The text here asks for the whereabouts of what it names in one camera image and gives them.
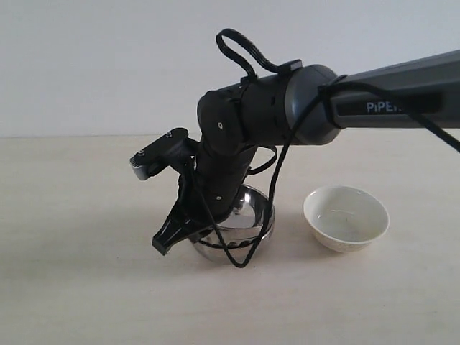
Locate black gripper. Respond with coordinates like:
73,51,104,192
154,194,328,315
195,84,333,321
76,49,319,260
152,139,257,256

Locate smooth steel bowl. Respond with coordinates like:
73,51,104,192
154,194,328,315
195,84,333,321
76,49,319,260
192,223,275,265

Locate dimpled steel bowl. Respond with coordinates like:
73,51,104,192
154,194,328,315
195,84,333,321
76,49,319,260
217,185,269,232

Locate white ceramic bowl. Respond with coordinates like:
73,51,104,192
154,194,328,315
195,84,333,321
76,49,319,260
303,185,390,253

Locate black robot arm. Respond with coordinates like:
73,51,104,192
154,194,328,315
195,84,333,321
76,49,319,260
134,51,459,254

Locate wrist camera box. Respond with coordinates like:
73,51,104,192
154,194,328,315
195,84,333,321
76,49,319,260
129,127,199,180

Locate black cable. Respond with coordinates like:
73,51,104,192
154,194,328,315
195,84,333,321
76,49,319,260
179,28,460,270

